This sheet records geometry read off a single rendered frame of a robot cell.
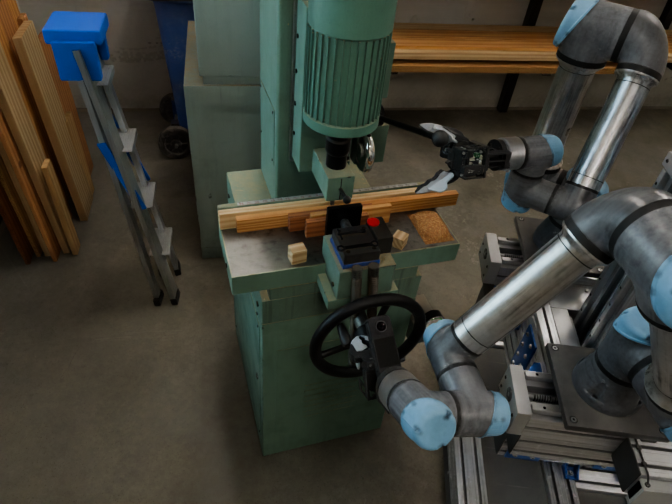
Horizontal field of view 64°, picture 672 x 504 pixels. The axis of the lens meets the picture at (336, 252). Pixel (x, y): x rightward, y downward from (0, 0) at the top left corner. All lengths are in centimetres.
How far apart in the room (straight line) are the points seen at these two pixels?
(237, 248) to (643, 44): 102
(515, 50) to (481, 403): 286
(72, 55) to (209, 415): 128
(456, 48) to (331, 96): 231
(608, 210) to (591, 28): 62
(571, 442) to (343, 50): 102
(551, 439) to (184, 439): 124
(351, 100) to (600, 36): 58
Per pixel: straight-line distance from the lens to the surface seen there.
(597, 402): 133
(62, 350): 242
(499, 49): 355
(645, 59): 140
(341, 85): 116
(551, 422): 137
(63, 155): 277
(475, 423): 95
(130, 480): 205
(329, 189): 133
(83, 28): 188
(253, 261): 132
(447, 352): 101
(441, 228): 146
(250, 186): 173
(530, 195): 137
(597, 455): 152
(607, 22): 142
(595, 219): 89
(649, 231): 84
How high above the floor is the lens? 181
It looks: 42 degrees down
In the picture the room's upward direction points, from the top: 7 degrees clockwise
